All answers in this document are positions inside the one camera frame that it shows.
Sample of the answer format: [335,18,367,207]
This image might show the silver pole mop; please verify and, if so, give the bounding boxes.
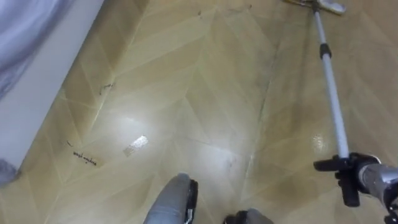
[282,0,351,159]

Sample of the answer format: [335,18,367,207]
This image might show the robot legs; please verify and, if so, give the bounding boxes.
[142,172,275,224]

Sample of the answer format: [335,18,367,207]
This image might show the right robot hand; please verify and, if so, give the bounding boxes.
[313,152,382,208]

